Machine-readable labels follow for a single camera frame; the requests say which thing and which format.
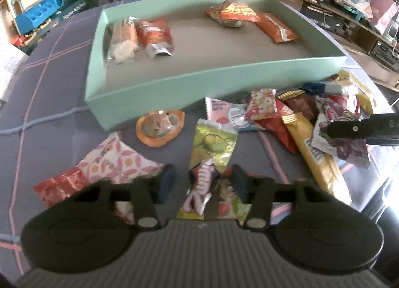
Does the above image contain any mint green cardboard box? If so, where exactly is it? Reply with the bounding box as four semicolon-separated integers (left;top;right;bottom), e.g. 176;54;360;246
85;0;348;131

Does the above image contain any round orange jelly cup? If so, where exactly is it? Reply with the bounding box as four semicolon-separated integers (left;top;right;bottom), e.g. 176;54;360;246
136;110;185;147

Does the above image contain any orange-red snack packet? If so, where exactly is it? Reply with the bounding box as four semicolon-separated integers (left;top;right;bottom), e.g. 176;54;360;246
135;17;174;58

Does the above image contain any cluttered wooden shelf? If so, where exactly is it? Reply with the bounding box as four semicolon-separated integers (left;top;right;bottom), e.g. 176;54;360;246
271;0;399;89

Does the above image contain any red floral packet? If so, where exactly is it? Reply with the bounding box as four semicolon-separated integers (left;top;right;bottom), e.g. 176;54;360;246
245;88;277;121

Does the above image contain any brown gold-edged packet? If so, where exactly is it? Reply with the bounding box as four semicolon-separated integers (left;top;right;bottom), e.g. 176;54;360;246
277;89;318;122

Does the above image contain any pink paper bag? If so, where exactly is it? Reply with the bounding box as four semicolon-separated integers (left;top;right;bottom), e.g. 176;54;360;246
371;0;399;34

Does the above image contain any pink blue toy house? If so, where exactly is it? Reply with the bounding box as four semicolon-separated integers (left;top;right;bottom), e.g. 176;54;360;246
4;0;66;36

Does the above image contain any red white patterned packet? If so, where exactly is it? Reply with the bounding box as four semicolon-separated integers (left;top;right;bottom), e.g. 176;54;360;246
33;166;91;209

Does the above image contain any green snack packet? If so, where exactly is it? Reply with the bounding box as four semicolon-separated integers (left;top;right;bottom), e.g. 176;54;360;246
189;119;239;175

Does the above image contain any plain red snack packet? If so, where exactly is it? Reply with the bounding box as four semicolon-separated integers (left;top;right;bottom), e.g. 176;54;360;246
257;99;298;154

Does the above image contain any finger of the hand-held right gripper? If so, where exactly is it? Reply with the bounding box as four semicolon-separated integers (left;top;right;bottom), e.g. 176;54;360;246
321;113;399;147

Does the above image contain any pink packet with round print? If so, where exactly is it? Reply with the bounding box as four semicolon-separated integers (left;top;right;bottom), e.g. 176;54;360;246
205;97;259;133

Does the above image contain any red white purple candy packet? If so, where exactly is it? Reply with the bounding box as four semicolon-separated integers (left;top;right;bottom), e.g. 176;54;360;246
182;160;223;215

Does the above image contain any blue snack packet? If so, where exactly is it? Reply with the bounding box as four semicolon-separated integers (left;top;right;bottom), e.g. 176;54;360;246
301;81;350;95

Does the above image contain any small yellow snack packet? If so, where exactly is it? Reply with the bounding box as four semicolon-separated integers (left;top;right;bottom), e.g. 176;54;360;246
338;70;375;114

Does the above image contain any white instruction sheet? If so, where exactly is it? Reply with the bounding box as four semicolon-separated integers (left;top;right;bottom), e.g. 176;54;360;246
0;40;30;101

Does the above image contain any toy kitchen set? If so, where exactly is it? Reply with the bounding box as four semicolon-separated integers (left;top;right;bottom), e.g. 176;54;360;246
9;0;91;55

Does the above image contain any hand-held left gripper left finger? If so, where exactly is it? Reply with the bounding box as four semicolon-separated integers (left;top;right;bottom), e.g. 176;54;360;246
70;164;176;231

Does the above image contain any green strawberry print packet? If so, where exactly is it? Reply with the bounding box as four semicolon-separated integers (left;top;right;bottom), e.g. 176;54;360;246
176;176;253;221

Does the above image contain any pink white patterned packet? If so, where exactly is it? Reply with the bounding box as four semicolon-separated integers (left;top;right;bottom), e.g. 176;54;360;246
76;132;164;187

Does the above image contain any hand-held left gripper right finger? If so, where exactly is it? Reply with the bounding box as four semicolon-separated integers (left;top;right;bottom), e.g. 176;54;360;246
231;164;331;231

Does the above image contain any long orange snack packet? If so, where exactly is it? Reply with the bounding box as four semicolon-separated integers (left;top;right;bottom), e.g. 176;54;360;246
256;12;298;44

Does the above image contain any purple patterned snack packet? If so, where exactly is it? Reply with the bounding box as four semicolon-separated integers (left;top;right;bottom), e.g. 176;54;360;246
312;95;371;168

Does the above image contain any long yellow snack packet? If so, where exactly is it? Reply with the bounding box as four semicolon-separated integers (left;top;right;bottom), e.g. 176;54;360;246
281;113;351;204

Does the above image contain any orange triangular snack packet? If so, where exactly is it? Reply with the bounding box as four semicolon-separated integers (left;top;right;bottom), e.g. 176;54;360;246
206;0;261;28

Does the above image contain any clear cracker packet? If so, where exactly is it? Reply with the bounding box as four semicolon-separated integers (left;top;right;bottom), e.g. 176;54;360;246
106;17;139;65

